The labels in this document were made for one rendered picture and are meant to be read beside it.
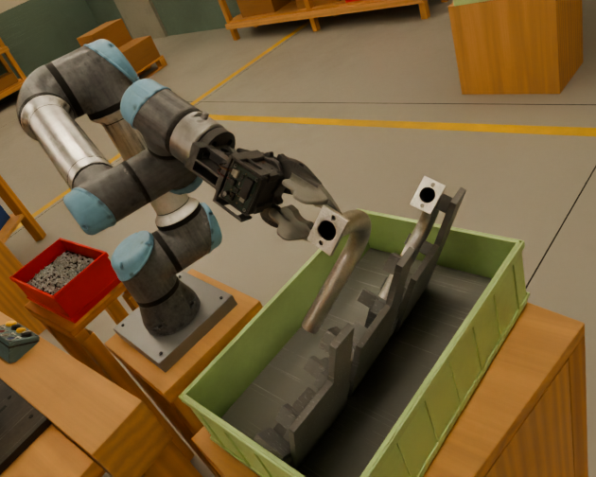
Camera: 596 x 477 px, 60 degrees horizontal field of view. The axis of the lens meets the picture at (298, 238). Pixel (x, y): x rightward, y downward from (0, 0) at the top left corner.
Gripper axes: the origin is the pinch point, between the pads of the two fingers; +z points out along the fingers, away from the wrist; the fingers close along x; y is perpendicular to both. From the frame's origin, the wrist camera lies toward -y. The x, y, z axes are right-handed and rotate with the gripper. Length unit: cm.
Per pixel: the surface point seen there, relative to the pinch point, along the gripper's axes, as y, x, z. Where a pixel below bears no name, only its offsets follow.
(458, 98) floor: -327, -15, -62
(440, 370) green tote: -19.3, -19.4, 22.4
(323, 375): -7.7, -26.3, 8.1
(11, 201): -169, -214, -286
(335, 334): -2.9, -15.2, 7.3
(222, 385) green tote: -15, -51, -10
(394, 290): -19.1, -12.1, 9.0
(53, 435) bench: 0, -81, -34
